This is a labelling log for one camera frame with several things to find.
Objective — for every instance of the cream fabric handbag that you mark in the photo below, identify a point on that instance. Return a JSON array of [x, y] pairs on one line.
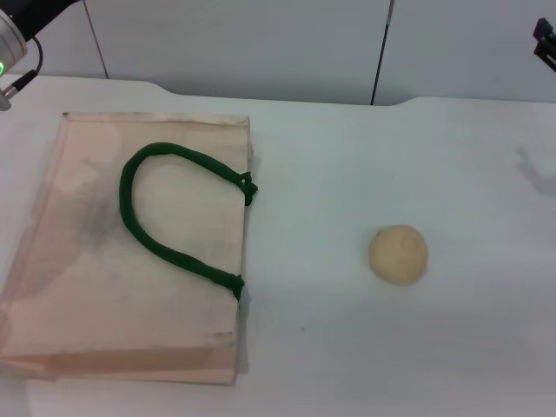
[[182, 313]]

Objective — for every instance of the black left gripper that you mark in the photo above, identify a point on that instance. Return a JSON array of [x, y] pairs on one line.
[[35, 15]]

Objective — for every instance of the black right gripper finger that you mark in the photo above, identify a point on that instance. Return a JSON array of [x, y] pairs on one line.
[[548, 29], [548, 54]]

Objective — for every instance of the round egg yolk pastry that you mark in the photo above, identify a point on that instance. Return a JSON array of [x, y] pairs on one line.
[[399, 256]]

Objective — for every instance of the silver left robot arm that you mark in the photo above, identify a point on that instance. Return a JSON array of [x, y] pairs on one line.
[[11, 43]]

